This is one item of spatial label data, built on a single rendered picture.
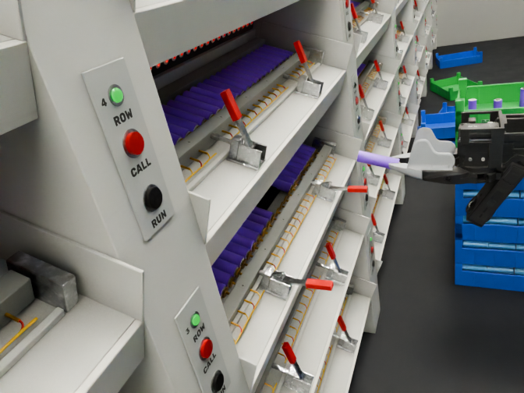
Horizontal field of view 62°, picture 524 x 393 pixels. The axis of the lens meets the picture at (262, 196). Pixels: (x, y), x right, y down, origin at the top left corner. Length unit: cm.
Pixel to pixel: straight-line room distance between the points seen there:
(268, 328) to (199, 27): 36
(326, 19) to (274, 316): 58
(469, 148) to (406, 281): 84
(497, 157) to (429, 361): 68
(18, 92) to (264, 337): 41
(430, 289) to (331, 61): 78
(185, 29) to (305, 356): 57
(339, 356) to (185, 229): 73
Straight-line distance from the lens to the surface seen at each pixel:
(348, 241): 105
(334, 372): 103
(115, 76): 31
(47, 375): 32
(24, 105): 28
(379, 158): 71
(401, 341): 127
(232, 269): 61
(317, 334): 83
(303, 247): 70
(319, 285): 59
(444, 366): 122
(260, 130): 60
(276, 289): 61
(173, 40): 40
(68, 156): 29
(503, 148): 69
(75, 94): 29
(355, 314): 114
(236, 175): 50
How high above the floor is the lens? 92
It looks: 27 degrees down
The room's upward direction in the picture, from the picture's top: 13 degrees counter-clockwise
